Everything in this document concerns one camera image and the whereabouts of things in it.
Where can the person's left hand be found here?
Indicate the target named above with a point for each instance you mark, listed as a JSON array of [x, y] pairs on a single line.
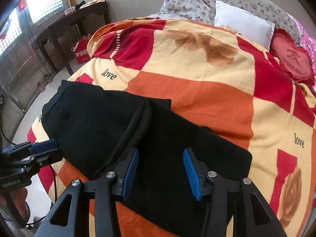
[[23, 202]]

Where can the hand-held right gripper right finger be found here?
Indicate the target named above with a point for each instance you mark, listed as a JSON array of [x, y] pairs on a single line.
[[192, 177]]

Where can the dark wooden table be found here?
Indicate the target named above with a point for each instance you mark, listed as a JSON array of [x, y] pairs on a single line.
[[64, 27]]

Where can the clear plastic box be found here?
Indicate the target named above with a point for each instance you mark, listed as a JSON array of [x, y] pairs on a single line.
[[69, 11]]

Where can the white pillow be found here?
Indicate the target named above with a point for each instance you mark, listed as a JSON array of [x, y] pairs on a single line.
[[242, 24]]

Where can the orange red printed blanket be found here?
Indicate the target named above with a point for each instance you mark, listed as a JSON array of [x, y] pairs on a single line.
[[197, 98]]

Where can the black cloth item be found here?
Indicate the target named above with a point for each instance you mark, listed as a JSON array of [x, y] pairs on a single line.
[[80, 6]]

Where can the red shopping bag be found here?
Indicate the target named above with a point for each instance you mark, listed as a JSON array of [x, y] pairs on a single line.
[[81, 51]]

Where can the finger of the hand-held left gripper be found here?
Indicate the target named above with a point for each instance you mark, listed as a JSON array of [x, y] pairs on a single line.
[[44, 147], [49, 158]]

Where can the red heart cushion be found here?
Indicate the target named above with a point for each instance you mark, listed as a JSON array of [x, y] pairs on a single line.
[[293, 56]]

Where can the black pants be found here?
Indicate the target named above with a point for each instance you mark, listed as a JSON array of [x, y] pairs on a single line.
[[98, 118]]

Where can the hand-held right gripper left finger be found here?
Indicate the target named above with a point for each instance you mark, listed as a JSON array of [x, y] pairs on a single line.
[[129, 177]]

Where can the wooden door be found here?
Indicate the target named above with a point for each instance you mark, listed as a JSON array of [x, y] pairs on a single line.
[[22, 71]]

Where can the peach cloth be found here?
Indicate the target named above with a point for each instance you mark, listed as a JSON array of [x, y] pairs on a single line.
[[95, 1]]

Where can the lattice window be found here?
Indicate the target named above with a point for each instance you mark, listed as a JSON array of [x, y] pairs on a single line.
[[44, 2]]

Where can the floral pillow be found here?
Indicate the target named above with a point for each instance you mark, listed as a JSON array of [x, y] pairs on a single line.
[[246, 0], [182, 5]]

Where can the pink printed quilt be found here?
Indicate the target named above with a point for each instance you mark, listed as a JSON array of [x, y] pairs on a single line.
[[308, 34]]

